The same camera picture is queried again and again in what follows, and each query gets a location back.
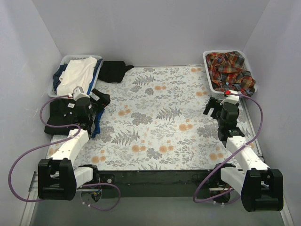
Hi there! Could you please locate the red plaid long sleeve shirt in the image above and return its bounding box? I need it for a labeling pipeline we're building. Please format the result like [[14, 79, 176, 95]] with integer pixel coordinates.
[[205, 51, 256, 97]]

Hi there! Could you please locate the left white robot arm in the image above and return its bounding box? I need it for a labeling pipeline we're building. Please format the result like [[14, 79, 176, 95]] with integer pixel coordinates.
[[38, 87, 111, 201]]

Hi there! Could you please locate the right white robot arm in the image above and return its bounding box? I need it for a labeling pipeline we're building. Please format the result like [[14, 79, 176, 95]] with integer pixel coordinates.
[[203, 95, 284, 212]]

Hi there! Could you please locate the right white plastic basket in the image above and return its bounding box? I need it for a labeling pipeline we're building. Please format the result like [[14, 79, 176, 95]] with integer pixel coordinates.
[[202, 50, 259, 97]]

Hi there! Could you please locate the white plastic basket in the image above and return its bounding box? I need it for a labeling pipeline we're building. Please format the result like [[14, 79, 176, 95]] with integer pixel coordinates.
[[202, 50, 259, 97], [48, 55, 103, 99]]

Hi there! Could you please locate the blue plaid folded shirt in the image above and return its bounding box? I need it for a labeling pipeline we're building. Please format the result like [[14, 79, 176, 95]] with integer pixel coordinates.
[[91, 109, 105, 138]]

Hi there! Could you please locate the black folded shirt with buttons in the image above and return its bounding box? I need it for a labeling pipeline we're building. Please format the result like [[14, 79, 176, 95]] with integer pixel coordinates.
[[44, 98, 77, 136]]

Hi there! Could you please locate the black folded garment at back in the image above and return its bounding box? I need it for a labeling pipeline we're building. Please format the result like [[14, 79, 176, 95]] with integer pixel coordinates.
[[98, 61, 134, 83]]

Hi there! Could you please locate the cream white folded shirt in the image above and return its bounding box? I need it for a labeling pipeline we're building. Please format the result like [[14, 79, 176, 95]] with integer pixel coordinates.
[[56, 56, 97, 96]]

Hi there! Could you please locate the left white plastic basket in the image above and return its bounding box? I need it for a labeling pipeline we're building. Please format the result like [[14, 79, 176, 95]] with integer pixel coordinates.
[[48, 55, 103, 99]]

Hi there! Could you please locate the blue folded shirt in basket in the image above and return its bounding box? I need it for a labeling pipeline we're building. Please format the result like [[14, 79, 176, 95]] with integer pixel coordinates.
[[52, 58, 103, 97]]

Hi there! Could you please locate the floral patterned table mat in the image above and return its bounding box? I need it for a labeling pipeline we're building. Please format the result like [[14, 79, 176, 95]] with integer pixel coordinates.
[[73, 65, 231, 170]]

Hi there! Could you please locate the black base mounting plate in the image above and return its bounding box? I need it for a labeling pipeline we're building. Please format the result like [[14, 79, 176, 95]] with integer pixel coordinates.
[[98, 169, 211, 198]]

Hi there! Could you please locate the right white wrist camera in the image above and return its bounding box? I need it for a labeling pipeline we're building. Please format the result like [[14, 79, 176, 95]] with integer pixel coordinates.
[[220, 90, 239, 105]]

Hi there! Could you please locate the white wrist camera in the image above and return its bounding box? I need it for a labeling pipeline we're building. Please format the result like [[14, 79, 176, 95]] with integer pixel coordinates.
[[72, 86, 90, 101], [220, 90, 239, 105]]

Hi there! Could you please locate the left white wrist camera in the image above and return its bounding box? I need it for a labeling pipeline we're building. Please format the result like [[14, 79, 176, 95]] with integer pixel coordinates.
[[72, 86, 90, 101]]

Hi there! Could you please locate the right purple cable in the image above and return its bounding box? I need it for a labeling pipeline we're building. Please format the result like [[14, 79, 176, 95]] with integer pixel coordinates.
[[192, 92, 263, 203]]

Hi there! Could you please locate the purple cable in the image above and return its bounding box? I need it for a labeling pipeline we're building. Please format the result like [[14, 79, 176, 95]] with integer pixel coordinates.
[[8, 94, 122, 211], [192, 92, 263, 203]]

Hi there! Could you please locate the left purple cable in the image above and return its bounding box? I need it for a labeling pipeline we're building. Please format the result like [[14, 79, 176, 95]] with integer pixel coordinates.
[[8, 94, 122, 211]]

